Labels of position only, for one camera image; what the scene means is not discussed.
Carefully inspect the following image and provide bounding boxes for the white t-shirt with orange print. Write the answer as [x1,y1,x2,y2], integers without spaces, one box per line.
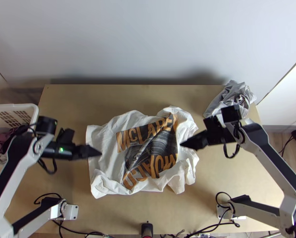
[85,106,200,200]

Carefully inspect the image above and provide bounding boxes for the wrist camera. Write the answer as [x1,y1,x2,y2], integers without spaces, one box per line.
[221,104,242,124]
[58,128,75,148]

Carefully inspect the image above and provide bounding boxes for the black cable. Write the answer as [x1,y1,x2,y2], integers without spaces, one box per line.
[37,157,58,175]
[52,219,106,238]
[223,142,241,159]
[33,192,64,206]
[215,191,236,219]
[187,220,241,238]

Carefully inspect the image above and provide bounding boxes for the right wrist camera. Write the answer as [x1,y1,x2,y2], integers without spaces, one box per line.
[221,104,242,124]

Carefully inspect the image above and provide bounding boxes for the grey t-shirt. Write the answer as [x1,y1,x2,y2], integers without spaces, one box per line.
[203,80,258,119]

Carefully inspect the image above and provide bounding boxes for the white laundry basket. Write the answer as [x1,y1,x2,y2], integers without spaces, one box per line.
[0,104,39,184]

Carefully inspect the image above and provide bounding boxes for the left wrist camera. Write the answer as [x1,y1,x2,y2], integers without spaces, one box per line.
[58,128,75,148]

